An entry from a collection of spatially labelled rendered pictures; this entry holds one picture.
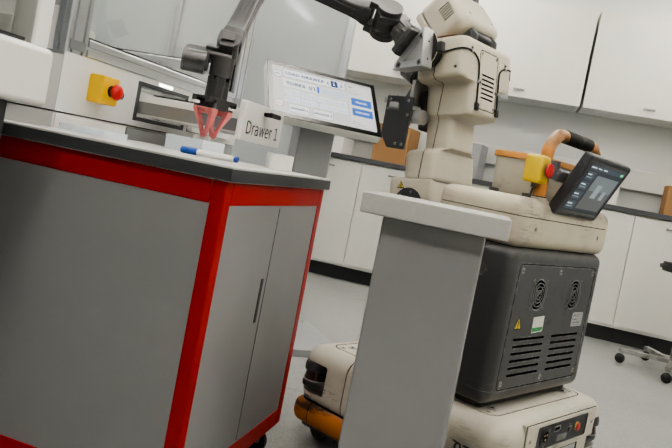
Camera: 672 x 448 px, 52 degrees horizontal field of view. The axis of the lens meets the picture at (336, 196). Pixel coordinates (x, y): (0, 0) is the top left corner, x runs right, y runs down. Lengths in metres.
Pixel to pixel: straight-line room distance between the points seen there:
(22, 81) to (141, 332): 0.50
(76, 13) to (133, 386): 0.90
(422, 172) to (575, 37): 3.41
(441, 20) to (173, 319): 1.24
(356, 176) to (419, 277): 3.62
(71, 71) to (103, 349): 0.72
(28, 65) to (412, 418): 0.96
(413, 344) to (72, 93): 1.03
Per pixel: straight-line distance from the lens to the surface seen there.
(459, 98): 2.06
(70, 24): 1.81
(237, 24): 1.88
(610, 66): 5.33
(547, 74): 5.28
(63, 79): 1.80
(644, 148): 5.66
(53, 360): 1.51
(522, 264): 1.75
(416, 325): 1.36
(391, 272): 1.35
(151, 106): 2.05
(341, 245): 4.97
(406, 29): 2.02
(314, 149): 3.02
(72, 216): 1.45
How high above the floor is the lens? 0.79
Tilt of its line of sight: 2 degrees down
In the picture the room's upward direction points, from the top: 11 degrees clockwise
